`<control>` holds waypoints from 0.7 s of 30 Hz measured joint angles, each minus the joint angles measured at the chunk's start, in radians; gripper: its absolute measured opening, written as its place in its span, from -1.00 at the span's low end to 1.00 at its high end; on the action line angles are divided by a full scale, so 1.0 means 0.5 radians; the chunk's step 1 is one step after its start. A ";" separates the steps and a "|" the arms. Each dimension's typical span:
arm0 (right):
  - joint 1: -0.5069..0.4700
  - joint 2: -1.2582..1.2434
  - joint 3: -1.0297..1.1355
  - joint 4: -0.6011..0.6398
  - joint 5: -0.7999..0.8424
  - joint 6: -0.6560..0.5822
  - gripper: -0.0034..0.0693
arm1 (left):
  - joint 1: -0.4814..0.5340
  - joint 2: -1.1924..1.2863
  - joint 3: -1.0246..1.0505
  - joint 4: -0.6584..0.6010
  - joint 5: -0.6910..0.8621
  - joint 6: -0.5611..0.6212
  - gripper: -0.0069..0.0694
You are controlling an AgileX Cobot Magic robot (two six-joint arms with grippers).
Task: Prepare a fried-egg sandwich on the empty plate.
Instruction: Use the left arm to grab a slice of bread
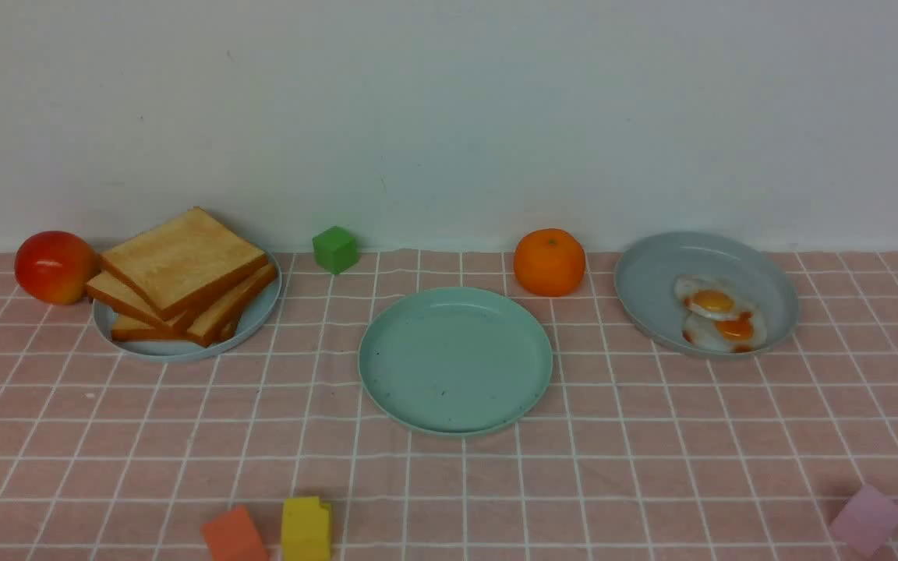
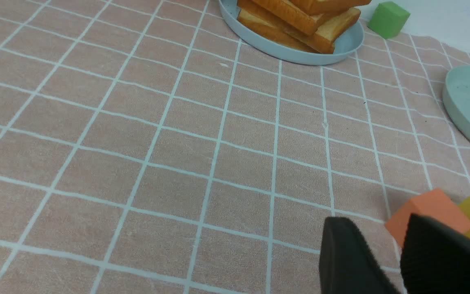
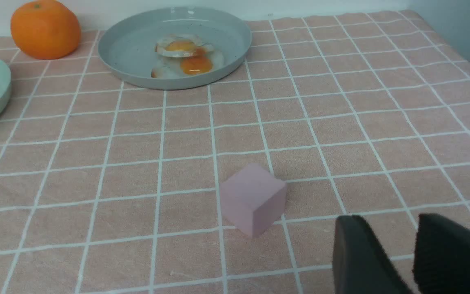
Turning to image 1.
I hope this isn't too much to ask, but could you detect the pink checkered tablecloth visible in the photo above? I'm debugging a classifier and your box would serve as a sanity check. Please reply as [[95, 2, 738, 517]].
[[0, 251, 898, 560]]

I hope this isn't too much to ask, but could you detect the green cube block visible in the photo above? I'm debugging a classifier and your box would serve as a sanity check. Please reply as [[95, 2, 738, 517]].
[[311, 226, 360, 276]]

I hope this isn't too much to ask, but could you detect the grey blue egg plate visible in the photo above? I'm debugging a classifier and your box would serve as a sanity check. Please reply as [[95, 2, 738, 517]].
[[614, 231, 801, 359]]

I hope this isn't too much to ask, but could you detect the fried egg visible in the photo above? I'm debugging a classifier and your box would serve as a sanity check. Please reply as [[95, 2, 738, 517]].
[[683, 310, 769, 354], [673, 274, 756, 322]]

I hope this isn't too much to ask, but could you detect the orange block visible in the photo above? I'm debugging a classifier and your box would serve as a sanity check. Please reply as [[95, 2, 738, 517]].
[[202, 505, 270, 561]]

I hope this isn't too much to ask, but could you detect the teal centre plate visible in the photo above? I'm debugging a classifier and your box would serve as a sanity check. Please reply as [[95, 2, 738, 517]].
[[359, 287, 553, 438]]

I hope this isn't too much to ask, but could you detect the red yellow apple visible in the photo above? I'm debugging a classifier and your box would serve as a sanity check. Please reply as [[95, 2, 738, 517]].
[[14, 231, 101, 305]]

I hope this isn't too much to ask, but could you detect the light blue bread plate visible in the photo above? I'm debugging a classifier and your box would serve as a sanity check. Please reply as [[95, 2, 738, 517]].
[[94, 253, 282, 363]]

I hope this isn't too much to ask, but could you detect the yellow block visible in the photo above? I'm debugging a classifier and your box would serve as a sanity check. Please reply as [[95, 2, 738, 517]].
[[281, 496, 332, 561]]

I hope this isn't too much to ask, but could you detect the orange fruit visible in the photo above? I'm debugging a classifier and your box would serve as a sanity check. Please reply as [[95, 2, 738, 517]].
[[513, 228, 587, 298]]

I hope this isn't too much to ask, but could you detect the toast slice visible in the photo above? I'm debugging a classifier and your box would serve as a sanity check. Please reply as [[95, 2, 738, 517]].
[[99, 207, 270, 320], [184, 263, 278, 347], [86, 271, 201, 333], [110, 316, 240, 347]]

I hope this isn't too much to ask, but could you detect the pink block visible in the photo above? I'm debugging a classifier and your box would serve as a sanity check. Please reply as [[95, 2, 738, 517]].
[[828, 485, 898, 559]]

